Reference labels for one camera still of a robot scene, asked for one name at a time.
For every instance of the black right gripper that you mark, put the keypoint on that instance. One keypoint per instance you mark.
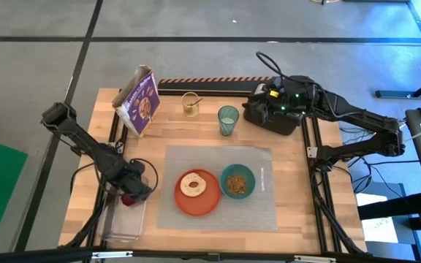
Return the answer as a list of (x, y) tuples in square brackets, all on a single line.
[(287, 98)]

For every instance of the dark red apple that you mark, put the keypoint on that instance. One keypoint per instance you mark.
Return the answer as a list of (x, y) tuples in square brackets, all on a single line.
[(127, 201)]

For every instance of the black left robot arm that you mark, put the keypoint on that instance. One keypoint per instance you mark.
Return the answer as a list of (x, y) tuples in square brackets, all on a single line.
[(86, 146)]

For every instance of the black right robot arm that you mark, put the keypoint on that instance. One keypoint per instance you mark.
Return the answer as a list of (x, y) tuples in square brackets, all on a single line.
[(360, 118)]

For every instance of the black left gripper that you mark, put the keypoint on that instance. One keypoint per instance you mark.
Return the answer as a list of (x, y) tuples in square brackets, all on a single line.
[(133, 184)]

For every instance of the black aluminium table frame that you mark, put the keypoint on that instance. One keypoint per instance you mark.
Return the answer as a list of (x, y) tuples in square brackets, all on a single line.
[(319, 226)]

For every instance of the black cart frame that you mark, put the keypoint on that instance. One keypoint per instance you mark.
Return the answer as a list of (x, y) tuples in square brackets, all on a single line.
[(397, 210)]

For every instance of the brown cereal flakes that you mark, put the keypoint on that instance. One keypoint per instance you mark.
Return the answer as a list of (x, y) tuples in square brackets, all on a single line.
[(236, 184)]

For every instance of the gold spoon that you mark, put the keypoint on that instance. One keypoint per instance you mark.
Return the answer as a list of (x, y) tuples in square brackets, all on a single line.
[(196, 102)]

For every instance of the black crossbeam with silver brackets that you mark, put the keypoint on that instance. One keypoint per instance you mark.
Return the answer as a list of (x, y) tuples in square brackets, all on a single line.
[(49, 255)]

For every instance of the white paper sheet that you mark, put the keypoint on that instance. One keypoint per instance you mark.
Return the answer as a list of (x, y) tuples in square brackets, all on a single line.
[(378, 230)]

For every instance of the small white strip label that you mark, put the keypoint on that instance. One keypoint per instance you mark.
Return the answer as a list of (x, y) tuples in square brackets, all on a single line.
[(262, 179)]

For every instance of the clear plastic container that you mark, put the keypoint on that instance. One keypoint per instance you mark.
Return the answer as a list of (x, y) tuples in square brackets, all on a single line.
[(123, 226)]

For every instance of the grey woven placemat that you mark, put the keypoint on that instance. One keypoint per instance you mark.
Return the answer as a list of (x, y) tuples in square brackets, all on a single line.
[(196, 224)]

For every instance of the green ribbed glass tumbler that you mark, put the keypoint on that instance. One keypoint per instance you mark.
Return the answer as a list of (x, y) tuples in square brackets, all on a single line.
[(228, 126)]

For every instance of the toasted bagel half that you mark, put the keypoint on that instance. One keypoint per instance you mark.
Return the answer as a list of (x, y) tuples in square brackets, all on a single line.
[(186, 186)]

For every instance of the orange round plate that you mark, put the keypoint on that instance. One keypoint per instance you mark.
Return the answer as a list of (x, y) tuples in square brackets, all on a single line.
[(199, 206)]

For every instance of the black metal stand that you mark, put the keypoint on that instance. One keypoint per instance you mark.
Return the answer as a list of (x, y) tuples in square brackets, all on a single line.
[(397, 94)]

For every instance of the purple and yellow cereal box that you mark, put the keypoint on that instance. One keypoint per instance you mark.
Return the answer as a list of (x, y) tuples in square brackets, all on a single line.
[(141, 106)]

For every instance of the teal round bowl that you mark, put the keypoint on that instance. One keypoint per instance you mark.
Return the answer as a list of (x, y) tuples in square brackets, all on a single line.
[(225, 175)]

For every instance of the black and silver toaster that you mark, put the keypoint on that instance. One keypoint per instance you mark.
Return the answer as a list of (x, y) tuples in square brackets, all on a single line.
[(280, 128)]

